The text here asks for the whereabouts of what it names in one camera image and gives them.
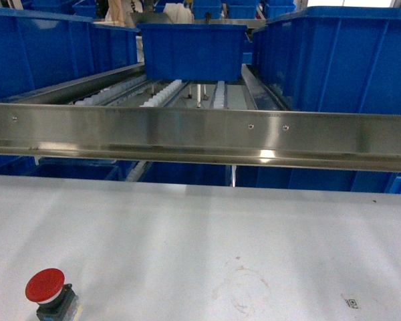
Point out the large blue bin right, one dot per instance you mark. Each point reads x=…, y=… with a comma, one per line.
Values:
x=333, y=59

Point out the large blue bin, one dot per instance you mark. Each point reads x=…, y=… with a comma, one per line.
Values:
x=40, y=49
x=333, y=59

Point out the white roller track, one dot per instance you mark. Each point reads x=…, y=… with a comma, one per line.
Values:
x=164, y=95

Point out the red emergency stop button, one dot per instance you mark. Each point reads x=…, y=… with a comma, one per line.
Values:
x=55, y=299

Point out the large blue bin left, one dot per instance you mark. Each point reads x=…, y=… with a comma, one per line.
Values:
x=40, y=49

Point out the stainless steel shelf rail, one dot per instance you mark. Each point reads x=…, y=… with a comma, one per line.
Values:
x=356, y=142

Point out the blue bin centre back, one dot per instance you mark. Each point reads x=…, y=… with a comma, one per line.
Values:
x=195, y=52

